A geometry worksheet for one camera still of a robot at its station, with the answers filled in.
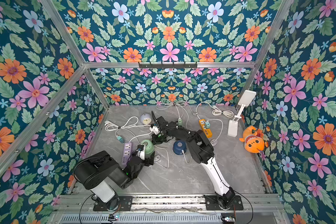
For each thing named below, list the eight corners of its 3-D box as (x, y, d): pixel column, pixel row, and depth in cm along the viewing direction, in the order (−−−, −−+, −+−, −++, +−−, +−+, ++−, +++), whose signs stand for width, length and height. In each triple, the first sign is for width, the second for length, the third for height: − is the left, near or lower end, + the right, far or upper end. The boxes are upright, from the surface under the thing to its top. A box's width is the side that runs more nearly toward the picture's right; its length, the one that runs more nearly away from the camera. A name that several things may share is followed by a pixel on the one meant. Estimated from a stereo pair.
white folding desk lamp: (223, 133, 104) (239, 100, 77) (229, 122, 111) (245, 88, 84) (232, 137, 101) (251, 105, 75) (237, 125, 108) (256, 92, 82)
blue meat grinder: (171, 154, 94) (170, 147, 85) (178, 145, 98) (178, 137, 89) (180, 160, 91) (180, 153, 82) (186, 151, 95) (187, 143, 87)
